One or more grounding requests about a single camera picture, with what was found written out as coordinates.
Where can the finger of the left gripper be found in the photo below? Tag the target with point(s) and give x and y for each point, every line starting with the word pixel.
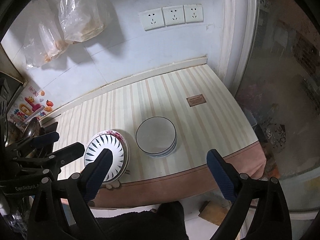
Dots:
pixel 67 154
pixel 28 144

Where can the clear plastic bag left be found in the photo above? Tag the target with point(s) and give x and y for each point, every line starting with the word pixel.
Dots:
pixel 43 42

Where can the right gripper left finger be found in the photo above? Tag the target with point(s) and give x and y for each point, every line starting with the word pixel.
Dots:
pixel 90 179

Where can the colourful fruit sticker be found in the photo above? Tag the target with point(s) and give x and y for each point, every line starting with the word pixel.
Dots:
pixel 33 102

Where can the white door frame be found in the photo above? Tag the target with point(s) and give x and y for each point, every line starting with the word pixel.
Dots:
pixel 238 32

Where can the brown label on mat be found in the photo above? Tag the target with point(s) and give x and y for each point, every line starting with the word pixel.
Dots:
pixel 196 100

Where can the white bowl dark rim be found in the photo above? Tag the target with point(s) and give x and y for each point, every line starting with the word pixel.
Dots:
pixel 156 137

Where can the wooden board on floor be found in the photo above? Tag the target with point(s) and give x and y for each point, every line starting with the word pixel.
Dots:
pixel 212 212

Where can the white wall socket middle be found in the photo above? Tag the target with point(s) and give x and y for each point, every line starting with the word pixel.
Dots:
pixel 173 15

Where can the white wall socket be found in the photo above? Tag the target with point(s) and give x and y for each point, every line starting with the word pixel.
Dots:
pixel 152 19
pixel 193 13
pixel 173 15

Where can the metal ladle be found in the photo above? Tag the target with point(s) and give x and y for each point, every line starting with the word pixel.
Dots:
pixel 14 134

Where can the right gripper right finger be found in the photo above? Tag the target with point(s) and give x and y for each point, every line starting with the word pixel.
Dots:
pixel 271 219

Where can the clear plastic bag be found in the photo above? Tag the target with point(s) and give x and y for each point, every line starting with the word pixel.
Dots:
pixel 43 42
pixel 80 20

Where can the white plate blue stripes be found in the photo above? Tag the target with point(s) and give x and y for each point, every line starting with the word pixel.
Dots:
pixel 101 158

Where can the striped table mat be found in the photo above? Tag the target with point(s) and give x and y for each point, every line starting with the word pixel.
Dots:
pixel 218 124

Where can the white wall socket right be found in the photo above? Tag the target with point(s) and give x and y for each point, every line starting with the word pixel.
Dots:
pixel 193 13

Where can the clear plastic bag right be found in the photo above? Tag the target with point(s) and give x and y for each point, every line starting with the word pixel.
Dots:
pixel 80 20

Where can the white wall socket left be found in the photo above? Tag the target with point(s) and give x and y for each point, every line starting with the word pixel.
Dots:
pixel 152 19

